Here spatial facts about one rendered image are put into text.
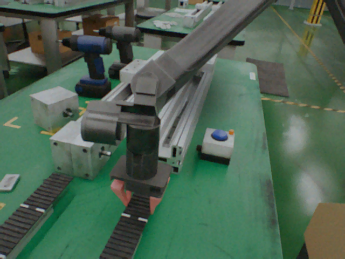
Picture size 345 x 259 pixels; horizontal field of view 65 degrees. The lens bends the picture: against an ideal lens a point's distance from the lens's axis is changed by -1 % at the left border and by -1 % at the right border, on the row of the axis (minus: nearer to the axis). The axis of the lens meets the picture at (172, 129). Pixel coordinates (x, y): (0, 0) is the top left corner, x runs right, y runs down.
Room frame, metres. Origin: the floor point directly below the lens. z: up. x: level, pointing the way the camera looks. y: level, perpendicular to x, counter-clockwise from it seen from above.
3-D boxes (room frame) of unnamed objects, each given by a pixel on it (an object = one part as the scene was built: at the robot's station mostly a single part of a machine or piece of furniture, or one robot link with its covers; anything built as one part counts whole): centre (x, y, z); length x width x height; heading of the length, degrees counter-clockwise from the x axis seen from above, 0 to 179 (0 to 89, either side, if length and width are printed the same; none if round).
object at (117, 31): (1.18, 0.27, 0.89); 0.20 x 0.08 x 0.22; 88
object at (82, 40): (0.97, 0.34, 0.89); 0.20 x 0.08 x 0.22; 88
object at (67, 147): (0.54, 0.20, 0.83); 0.12 x 0.09 x 0.10; 79
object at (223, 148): (0.64, -0.12, 0.81); 0.10 x 0.08 x 0.06; 79
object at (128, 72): (0.98, 0.13, 0.87); 0.16 x 0.11 x 0.07; 169
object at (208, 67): (1.19, -0.10, 0.87); 0.16 x 0.11 x 0.07; 169
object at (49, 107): (0.73, 0.35, 0.83); 0.11 x 0.10 x 0.10; 58
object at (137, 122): (0.39, 0.05, 0.98); 0.07 x 0.06 x 0.07; 87
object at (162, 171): (0.39, 0.05, 0.92); 0.10 x 0.07 x 0.07; 79
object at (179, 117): (0.94, -0.05, 0.82); 0.80 x 0.10 x 0.09; 169
